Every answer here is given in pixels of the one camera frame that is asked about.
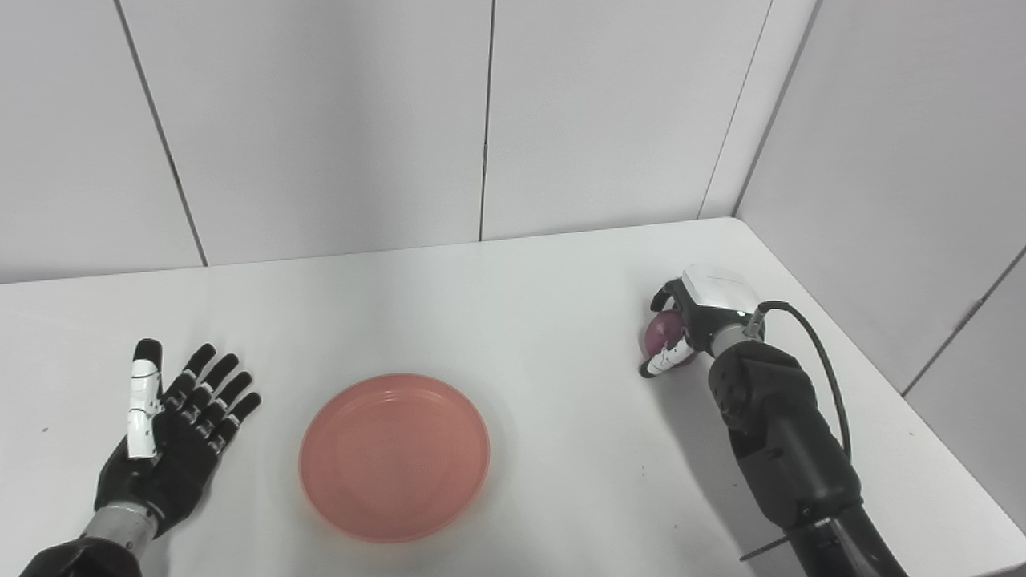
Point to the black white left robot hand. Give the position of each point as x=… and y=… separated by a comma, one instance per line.
x=176, y=465

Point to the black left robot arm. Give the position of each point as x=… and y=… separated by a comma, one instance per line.
x=104, y=545

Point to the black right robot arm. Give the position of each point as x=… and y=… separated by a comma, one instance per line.
x=785, y=449

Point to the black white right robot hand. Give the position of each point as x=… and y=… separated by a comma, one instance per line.
x=713, y=292

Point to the pink round plate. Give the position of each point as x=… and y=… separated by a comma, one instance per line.
x=394, y=458

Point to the red onion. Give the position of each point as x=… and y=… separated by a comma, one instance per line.
x=664, y=330

